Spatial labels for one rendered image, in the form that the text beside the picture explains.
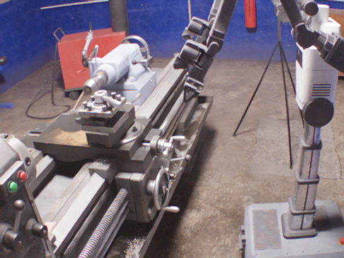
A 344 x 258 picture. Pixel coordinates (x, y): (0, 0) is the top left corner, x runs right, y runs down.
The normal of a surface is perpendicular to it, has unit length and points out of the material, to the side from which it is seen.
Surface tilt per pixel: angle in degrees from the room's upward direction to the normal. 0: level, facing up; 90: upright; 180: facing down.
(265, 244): 0
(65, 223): 36
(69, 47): 90
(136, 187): 90
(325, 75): 90
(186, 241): 0
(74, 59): 90
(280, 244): 0
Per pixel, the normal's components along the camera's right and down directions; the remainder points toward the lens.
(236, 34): -0.29, 0.47
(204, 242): -0.09, -0.88
